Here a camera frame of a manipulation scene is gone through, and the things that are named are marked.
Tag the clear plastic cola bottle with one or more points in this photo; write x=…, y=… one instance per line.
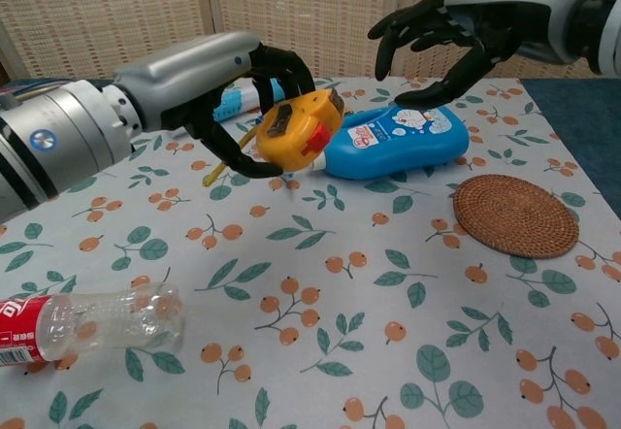
x=97, y=322

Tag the woven folding screen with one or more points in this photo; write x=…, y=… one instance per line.
x=291, y=11

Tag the floral print tablecloth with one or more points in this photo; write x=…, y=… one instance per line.
x=310, y=264

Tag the round woven rattan coaster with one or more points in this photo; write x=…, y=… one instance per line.
x=514, y=215

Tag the blue pump detergent bottle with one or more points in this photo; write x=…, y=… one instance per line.
x=402, y=147

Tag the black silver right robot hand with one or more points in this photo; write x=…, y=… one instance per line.
x=524, y=11

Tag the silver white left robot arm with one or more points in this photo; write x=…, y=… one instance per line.
x=58, y=142

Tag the blue white plastic film roll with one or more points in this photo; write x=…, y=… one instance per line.
x=228, y=108

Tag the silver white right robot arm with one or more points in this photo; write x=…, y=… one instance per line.
x=606, y=26

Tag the yellow tape measure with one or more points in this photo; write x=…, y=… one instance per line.
x=291, y=138

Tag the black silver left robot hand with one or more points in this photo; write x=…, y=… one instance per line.
x=184, y=84

